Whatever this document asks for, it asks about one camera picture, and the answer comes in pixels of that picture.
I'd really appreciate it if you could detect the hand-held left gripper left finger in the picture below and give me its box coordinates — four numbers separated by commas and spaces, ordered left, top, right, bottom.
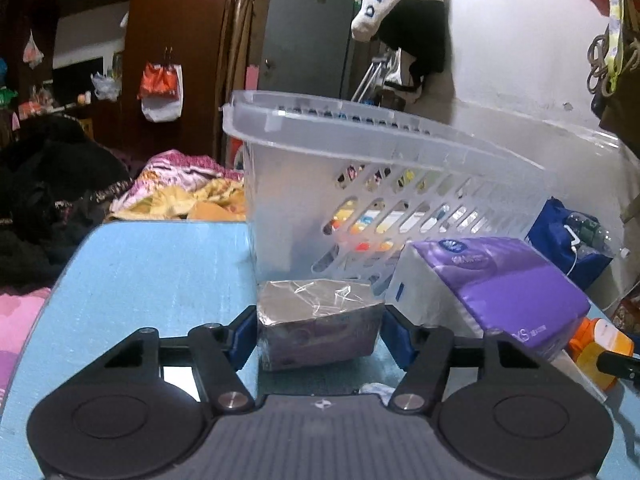
102, 305, 259, 416

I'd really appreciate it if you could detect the pink blanket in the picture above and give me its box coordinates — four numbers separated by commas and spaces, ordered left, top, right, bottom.
0, 286, 53, 397

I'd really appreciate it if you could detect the grey door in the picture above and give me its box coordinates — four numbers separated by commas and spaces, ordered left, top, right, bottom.
257, 0, 362, 102

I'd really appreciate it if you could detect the orange bottle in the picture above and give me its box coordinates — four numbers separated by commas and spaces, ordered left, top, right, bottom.
567, 316, 636, 392

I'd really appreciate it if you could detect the colourful floral blanket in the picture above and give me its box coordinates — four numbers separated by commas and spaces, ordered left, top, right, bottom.
104, 149, 248, 223

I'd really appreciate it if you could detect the yellow green strap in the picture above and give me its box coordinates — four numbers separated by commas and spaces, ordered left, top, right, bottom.
603, 0, 628, 97

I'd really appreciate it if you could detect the pink plastic bag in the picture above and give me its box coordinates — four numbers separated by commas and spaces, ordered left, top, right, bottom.
22, 29, 44, 70

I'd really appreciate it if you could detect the black hanging garment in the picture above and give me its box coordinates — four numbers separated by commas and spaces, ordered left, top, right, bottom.
375, 0, 447, 106

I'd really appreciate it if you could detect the plastic-wrapped purple box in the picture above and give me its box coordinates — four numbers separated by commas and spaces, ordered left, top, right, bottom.
257, 278, 386, 372

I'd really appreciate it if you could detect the pile of dark clothes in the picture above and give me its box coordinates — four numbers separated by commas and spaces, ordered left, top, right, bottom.
0, 115, 135, 291

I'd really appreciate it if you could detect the orange and white plastic bag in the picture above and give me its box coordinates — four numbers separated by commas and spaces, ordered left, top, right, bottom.
137, 60, 183, 124

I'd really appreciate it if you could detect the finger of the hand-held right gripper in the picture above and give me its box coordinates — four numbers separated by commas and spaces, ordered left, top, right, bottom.
598, 349, 640, 382

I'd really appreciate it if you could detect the translucent plastic basket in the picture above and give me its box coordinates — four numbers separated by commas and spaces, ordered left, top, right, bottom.
222, 89, 630, 307

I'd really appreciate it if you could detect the crumpled white paper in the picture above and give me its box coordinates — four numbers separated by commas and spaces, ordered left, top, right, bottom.
358, 382, 399, 403

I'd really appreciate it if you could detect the dark wooden cabinet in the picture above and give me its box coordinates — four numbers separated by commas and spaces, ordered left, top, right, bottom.
0, 0, 236, 166

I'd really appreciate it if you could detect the blue bag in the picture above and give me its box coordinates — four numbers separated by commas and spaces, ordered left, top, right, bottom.
525, 197, 615, 291

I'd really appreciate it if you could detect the white charging cable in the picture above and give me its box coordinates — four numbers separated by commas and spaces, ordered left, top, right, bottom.
564, 224, 582, 277

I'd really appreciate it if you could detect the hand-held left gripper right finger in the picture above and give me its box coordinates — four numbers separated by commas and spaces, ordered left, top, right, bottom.
380, 305, 544, 413

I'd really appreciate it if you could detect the clear plastic bottle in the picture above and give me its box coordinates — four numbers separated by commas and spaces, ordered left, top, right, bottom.
565, 212, 630, 260

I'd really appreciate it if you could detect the purple tissue pack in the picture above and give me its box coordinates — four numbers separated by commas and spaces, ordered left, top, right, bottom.
385, 236, 592, 362

